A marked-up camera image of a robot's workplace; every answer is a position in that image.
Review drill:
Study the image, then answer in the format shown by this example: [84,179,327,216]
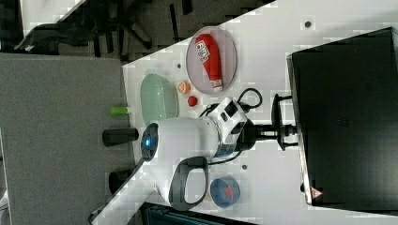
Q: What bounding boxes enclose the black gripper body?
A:
[237,120,278,150]

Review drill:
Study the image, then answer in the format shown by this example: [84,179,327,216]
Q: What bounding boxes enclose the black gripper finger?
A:
[270,93,299,139]
[276,132,299,152]

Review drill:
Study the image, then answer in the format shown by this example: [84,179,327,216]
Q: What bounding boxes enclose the black toaster oven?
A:
[287,27,398,214]

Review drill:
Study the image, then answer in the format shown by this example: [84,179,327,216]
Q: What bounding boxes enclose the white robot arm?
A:
[141,96,297,211]

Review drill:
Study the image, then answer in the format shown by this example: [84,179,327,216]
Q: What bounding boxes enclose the strawberry toy in bowl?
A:
[225,187,233,199]

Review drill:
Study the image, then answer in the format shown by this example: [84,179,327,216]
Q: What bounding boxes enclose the blue bowl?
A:
[210,176,240,208]

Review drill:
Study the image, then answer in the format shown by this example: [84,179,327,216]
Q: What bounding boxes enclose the red strawberry toy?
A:
[188,96,198,107]

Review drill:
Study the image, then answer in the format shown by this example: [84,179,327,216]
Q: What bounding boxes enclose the orange slice toy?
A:
[177,81,191,94]

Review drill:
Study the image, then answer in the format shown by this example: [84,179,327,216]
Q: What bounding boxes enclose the red plush ketchup bottle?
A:
[195,34,223,93]

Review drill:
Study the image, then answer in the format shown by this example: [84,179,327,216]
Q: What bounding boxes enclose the green oval colander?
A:
[140,74,178,126]

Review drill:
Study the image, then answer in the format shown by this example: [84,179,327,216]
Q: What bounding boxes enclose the green cylinder object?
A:
[110,107,129,115]

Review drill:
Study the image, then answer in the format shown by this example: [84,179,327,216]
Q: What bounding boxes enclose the black round base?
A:
[108,171,131,194]

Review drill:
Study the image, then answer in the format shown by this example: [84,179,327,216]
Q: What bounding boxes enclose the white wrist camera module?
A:
[208,97,248,144]

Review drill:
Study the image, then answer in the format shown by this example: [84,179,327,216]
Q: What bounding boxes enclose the black cable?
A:
[198,87,264,118]

